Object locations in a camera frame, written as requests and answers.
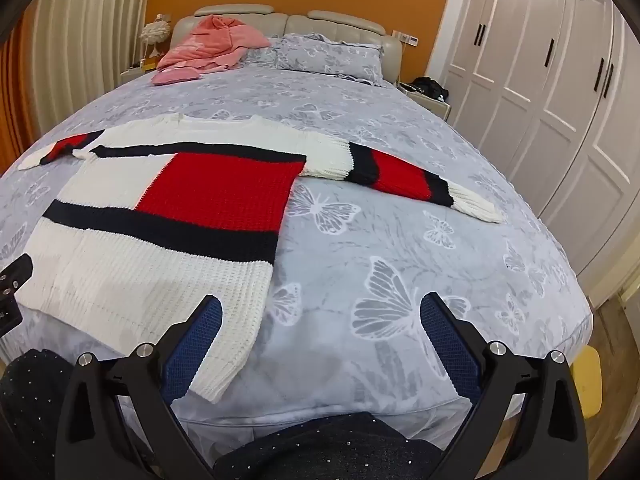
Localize white feather table lamp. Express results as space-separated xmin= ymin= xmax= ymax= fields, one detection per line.
xmin=139 ymin=12 xmax=173 ymax=61

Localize beige padded headboard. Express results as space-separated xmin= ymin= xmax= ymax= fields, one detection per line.
xmin=170 ymin=4 xmax=403 ymax=86

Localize beige nightstand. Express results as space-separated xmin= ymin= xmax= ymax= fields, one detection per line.
xmin=119 ymin=57 xmax=161 ymax=86
xmin=400 ymin=82 xmax=453 ymax=121

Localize grey butterfly print pillow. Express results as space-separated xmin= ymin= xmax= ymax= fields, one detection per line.
xmin=272 ymin=32 xmax=386 ymax=86

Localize white pleated curtain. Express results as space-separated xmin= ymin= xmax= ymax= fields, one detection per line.
xmin=20 ymin=0 xmax=156 ymax=146

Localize white red navy knit sweater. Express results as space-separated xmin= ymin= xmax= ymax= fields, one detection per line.
xmin=17 ymin=114 xmax=507 ymax=405

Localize person's dark sparkly pants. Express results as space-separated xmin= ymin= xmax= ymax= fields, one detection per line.
xmin=0 ymin=349 xmax=446 ymax=480

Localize grey butterfly print bed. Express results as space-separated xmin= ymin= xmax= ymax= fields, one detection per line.
xmin=0 ymin=32 xmax=593 ymax=461

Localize orange curtain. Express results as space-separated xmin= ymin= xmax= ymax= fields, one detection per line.
xmin=0 ymin=25 xmax=36 ymax=176

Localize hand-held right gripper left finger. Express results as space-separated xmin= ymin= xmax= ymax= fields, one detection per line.
xmin=54 ymin=294 xmax=223 ymax=480

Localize yellow stool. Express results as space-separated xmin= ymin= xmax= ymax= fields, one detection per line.
xmin=570 ymin=347 xmax=601 ymax=418

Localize dark clothes pile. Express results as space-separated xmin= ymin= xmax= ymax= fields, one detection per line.
xmin=407 ymin=76 xmax=449 ymax=101

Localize white panelled wardrobe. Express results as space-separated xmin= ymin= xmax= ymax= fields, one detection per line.
xmin=425 ymin=0 xmax=640 ymax=311

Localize pink crumpled cloth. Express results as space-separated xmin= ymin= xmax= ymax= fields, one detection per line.
xmin=151 ymin=16 xmax=271 ymax=86

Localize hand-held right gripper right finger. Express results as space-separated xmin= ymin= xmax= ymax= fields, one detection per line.
xmin=420 ymin=291 xmax=590 ymax=480

